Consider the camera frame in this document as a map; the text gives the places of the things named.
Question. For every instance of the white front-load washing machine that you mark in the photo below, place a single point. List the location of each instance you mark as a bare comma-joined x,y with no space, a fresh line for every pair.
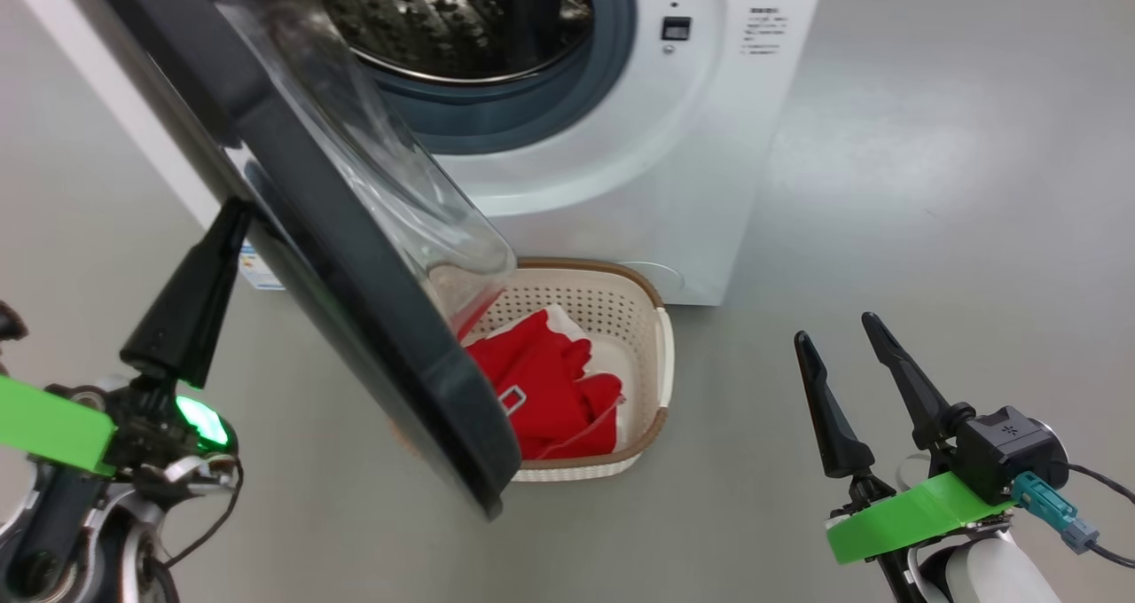
638,186

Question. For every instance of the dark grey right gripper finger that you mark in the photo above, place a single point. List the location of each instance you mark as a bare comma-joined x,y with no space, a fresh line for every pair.
918,390
833,426

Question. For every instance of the blue energy label sticker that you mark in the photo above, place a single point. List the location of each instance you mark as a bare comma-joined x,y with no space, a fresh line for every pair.
257,270

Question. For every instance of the washing machine glass door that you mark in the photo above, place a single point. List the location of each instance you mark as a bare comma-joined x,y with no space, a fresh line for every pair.
355,301

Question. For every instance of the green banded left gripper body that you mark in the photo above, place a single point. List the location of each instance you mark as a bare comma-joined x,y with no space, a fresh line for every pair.
53,426

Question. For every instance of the cream perforated laundry basket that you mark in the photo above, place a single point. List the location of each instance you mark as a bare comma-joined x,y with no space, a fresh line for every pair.
643,355

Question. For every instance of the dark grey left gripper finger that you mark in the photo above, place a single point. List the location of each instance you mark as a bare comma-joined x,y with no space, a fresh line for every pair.
191,310

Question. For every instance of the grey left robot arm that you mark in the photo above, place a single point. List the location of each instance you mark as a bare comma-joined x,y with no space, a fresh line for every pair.
62,541

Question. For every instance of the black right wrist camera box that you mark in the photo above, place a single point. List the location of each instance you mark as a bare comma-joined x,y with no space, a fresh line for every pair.
1006,452

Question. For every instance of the red and white garment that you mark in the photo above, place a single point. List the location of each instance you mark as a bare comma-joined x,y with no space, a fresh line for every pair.
541,390

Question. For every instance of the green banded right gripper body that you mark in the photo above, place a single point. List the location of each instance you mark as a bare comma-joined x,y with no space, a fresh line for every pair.
904,519

